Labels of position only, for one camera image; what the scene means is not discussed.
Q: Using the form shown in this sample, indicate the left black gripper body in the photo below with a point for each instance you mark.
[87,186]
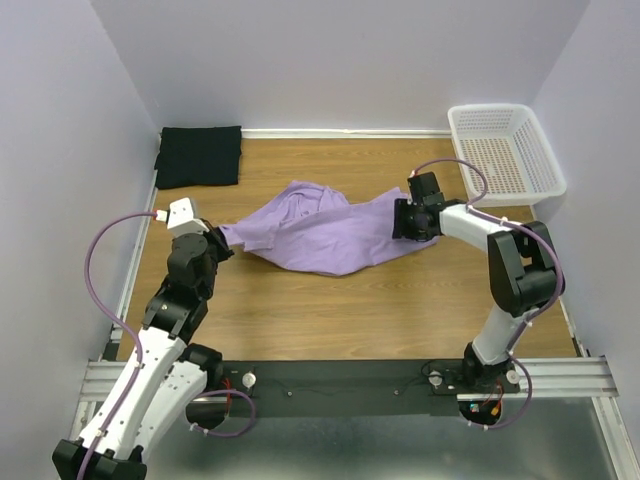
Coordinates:
[219,251]

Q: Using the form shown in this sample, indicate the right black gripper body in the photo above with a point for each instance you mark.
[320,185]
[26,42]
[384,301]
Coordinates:
[406,221]

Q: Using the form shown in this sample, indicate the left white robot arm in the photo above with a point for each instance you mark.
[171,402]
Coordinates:
[164,372]

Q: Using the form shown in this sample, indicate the aluminium frame rail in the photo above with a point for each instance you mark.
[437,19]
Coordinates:
[560,378]

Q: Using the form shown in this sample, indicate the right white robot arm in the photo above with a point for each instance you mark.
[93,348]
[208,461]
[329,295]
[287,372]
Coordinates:
[524,273]

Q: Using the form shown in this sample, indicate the purple t shirt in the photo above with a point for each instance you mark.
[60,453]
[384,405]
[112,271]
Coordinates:
[314,229]

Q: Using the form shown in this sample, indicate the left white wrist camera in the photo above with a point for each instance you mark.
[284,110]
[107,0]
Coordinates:
[181,218]

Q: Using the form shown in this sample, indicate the white plastic basket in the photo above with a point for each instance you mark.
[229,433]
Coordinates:
[514,164]

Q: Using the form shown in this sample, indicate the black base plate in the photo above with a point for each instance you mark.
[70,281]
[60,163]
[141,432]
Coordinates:
[353,388]

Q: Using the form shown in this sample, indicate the folded black t shirt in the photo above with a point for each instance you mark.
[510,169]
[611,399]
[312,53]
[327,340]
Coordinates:
[198,157]

